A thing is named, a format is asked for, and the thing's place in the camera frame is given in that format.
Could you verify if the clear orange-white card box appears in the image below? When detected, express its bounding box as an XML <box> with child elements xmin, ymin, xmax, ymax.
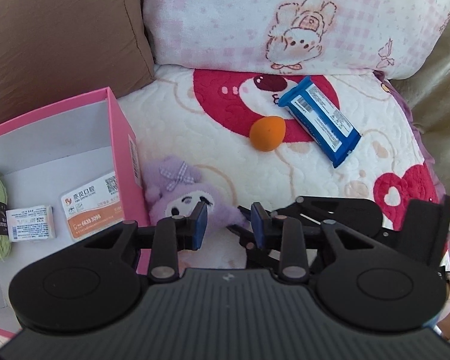
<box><xmin>61</xmin><ymin>172</ymin><xmax>124</xmax><ymax>242</ymax></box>

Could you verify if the purple plush toy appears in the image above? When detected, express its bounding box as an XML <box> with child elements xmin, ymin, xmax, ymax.
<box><xmin>142</xmin><ymin>155</ymin><xmax>246</xmax><ymax>231</ymax></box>

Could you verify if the white red bear quilt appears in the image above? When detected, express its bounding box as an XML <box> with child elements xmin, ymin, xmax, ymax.
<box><xmin>118</xmin><ymin>63</ymin><xmax>450</xmax><ymax>275</ymax></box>

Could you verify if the small white medicine box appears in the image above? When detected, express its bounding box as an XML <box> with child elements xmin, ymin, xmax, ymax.
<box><xmin>6</xmin><ymin>205</ymin><xmax>55</xmax><ymax>242</ymax></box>

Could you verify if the pink checked cartoon pillow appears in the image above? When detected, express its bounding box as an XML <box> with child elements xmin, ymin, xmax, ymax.
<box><xmin>143</xmin><ymin>0</ymin><xmax>450</xmax><ymax>79</ymax></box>

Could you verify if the brown embroidered cushion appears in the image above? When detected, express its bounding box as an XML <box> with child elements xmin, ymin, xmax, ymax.
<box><xmin>0</xmin><ymin>0</ymin><xmax>153</xmax><ymax>124</ymax></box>

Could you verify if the orange sponge ball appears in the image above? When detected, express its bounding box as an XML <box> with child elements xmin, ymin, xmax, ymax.
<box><xmin>249</xmin><ymin>116</ymin><xmax>286</xmax><ymax>152</ymax></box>

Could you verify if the blue wet wipes pack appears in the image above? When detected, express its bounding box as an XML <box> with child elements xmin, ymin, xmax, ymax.
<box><xmin>278</xmin><ymin>76</ymin><xmax>362</xmax><ymax>168</ymax></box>

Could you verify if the pink cardboard box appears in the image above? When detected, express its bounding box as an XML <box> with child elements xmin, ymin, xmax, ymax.
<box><xmin>0</xmin><ymin>88</ymin><xmax>149</xmax><ymax>345</ymax></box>

